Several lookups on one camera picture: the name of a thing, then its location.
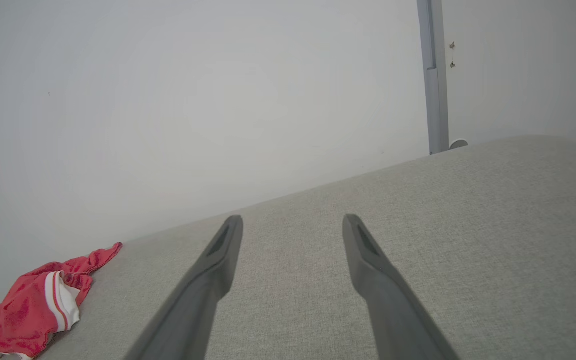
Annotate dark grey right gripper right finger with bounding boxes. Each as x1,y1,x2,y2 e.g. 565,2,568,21
342,214,461,360

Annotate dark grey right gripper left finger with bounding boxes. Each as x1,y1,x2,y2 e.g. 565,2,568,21
124,215,244,360

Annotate red basketball jersey white sleeves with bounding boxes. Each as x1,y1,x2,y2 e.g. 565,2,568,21
0,242,123,360

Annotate grey metal post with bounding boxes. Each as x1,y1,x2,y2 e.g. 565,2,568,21
416,0,450,155

